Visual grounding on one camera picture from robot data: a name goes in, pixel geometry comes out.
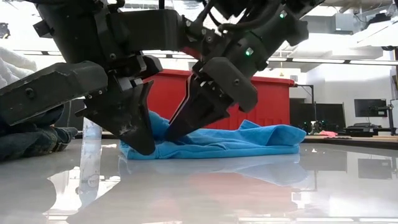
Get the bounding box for dark ceiling-hung object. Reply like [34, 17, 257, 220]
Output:
[0, 22, 11, 40]

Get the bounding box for pink cloth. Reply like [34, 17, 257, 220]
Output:
[318, 129, 339, 139]

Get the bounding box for small black monitor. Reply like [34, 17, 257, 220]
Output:
[354, 98, 388, 118]

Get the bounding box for large black monitor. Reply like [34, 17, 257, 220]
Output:
[315, 103, 346, 133]

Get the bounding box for red plastic laundry bin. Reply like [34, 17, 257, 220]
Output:
[142, 68, 295, 131]

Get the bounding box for thin black frame stand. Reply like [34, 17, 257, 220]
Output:
[292, 83, 315, 125]

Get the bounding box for white garment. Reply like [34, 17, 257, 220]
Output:
[0, 46, 38, 90]

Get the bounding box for blue garment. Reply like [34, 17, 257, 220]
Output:
[119, 111, 307, 161]

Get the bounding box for black metal table frame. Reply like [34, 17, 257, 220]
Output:
[303, 138, 398, 151]

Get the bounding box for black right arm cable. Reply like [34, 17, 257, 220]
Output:
[198, 0, 282, 34]

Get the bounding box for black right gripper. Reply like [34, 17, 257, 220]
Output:
[167, 7, 308, 141]

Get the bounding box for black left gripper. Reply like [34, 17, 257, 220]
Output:
[0, 0, 187, 156]

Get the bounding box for long ceiling light strip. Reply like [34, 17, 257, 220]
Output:
[14, 49, 398, 66]

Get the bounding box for blue air freshener spray bottle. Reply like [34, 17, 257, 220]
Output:
[81, 117, 103, 141]

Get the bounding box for dark denim jeans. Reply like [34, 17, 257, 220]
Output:
[0, 104, 79, 162]

